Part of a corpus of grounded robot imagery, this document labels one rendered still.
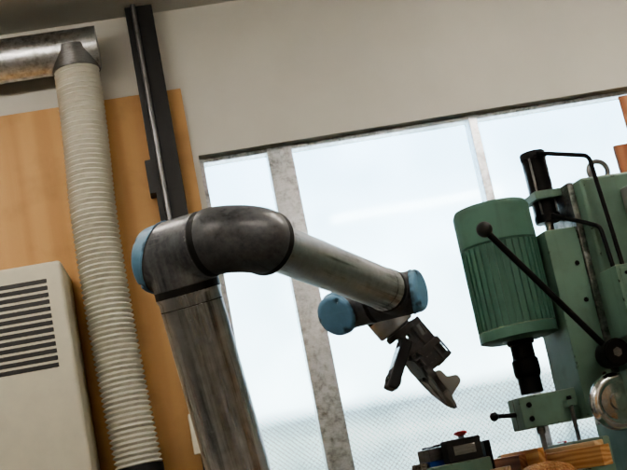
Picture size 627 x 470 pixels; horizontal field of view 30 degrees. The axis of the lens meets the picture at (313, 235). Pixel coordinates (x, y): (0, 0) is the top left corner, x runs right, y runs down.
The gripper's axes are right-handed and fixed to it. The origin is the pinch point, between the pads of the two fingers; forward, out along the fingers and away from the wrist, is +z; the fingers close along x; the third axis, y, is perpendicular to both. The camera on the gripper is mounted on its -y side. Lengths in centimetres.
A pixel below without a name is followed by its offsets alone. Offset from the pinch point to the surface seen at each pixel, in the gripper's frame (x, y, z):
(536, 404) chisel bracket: -7.4, 13.1, 11.5
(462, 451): -3.3, -5.7, 8.6
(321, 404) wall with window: 139, 11, -12
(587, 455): -26.0, 6.9, 22.4
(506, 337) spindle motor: -10.5, 16.5, -4.1
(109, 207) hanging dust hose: 127, -4, -106
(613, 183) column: -15, 59, -14
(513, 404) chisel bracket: -4.1, 10.2, 8.6
